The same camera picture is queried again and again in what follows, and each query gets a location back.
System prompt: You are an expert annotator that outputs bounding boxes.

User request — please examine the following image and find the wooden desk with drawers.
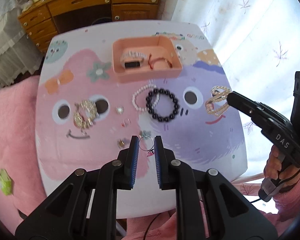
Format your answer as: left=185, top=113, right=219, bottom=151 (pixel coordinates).
left=18, top=0, right=160, bottom=53

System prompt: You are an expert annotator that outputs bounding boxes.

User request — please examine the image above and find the cream cloth covered furniture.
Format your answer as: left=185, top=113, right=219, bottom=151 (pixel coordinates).
left=0, top=0, right=43, bottom=88

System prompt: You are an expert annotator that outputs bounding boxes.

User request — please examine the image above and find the silver ring pink stone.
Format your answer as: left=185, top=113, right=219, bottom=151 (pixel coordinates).
left=139, top=135, right=154, bottom=157

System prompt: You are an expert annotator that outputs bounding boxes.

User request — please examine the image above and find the white floral curtain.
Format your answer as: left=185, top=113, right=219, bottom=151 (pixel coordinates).
left=162, top=0, right=300, bottom=183

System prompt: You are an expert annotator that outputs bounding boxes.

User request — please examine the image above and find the right hand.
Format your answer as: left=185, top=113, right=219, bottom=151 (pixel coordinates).
left=263, top=145, right=300, bottom=193

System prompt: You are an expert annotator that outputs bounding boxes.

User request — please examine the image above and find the pink bed blanket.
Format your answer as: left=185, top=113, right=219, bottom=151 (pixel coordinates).
left=0, top=75, right=300, bottom=239

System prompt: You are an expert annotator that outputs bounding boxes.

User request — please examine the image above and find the pink rectangular tray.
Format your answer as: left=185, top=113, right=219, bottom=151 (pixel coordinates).
left=112, top=35, right=183, bottom=83

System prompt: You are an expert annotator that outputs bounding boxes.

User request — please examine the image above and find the long pearl necklace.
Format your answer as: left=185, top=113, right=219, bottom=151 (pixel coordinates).
left=205, top=85, right=233, bottom=117

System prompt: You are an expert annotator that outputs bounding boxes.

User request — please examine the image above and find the white pearl bracelet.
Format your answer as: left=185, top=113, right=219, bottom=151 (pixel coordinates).
left=131, top=83, right=161, bottom=113

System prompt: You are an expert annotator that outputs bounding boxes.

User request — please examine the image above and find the gold rhinestone bracelet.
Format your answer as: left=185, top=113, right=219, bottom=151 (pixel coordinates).
left=72, top=100, right=100, bottom=131

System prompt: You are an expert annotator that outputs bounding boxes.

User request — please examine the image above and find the black cable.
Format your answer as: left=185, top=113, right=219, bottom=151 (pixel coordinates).
left=142, top=197, right=263, bottom=240

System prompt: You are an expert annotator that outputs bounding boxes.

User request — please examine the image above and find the red braided cord bracelet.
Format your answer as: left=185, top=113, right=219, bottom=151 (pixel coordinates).
left=148, top=53, right=174, bottom=70

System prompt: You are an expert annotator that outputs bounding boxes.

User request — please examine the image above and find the cartoon printed table mat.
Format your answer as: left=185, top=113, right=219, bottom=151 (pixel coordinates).
left=36, top=21, right=247, bottom=218

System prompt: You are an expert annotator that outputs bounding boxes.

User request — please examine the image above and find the round pearl brooch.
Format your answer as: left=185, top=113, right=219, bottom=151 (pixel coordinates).
left=116, top=106, right=125, bottom=115

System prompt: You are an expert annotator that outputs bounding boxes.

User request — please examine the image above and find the green tissue pack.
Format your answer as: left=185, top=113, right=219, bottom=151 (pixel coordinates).
left=0, top=168, right=12, bottom=196

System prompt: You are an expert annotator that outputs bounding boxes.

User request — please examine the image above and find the black bead bracelet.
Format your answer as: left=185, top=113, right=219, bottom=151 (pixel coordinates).
left=145, top=87, right=179, bottom=123

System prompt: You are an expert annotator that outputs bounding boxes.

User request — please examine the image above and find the pink band watch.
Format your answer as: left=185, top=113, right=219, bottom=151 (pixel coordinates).
left=120, top=50, right=148, bottom=69

